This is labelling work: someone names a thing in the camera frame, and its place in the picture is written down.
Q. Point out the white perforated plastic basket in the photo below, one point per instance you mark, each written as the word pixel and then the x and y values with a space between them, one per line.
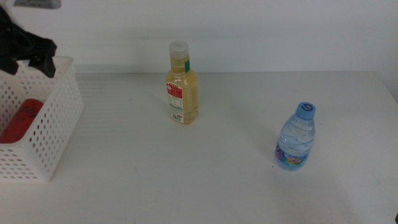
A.
pixel 53 124

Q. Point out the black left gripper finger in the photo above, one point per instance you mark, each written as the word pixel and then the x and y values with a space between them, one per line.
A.
pixel 45 53
pixel 9 66

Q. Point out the red soda can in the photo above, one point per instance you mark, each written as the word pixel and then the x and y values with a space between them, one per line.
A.
pixel 21 121

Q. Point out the small water bottle blue cap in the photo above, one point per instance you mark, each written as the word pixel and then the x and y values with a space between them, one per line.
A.
pixel 295 140

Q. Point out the yellow tea bottle red label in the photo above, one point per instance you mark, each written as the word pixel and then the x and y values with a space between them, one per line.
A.
pixel 183 93

